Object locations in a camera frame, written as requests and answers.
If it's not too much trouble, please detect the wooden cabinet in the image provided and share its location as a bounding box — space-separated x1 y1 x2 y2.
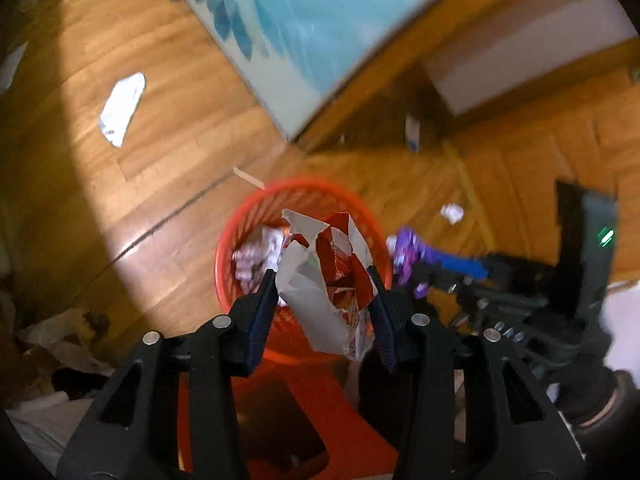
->
294 0 640 283

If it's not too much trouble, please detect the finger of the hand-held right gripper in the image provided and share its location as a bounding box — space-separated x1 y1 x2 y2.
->
413 264 562 347
434 254 547 303

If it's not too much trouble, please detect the blue patterned rug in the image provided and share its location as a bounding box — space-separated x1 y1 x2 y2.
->
182 0 495 142

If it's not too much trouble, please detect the white card with blue edge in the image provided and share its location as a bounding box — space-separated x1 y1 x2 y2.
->
403 113 422 154

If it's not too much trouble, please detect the crumpled white paper wad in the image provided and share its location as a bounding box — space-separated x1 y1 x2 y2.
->
231 226 292 307

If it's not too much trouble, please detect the purple wrapper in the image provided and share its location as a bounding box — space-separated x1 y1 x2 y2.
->
386 226 442 297

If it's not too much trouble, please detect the red plastic slotted basket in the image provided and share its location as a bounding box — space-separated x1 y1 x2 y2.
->
177 177 402 480

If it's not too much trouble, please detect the red and white paper bag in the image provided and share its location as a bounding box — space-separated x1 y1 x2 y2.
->
274 208 381 362

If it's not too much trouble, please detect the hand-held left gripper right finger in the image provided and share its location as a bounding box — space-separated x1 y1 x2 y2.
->
366 265 587 480

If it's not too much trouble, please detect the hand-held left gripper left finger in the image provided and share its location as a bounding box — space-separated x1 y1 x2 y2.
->
56 269 280 480

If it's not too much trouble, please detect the person's beige trouser leg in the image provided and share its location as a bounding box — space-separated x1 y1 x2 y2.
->
4 392 101 480

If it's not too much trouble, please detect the thin wooden stick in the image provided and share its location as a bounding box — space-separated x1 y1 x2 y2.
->
233 167 266 191

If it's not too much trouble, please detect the white cloth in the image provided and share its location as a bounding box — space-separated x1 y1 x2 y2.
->
604 284 640 377

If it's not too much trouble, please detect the silver foil wrapper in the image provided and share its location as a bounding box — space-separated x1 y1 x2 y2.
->
98 72 147 149

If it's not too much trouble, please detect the white paper sheet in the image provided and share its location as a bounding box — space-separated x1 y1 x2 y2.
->
0 41 29 94

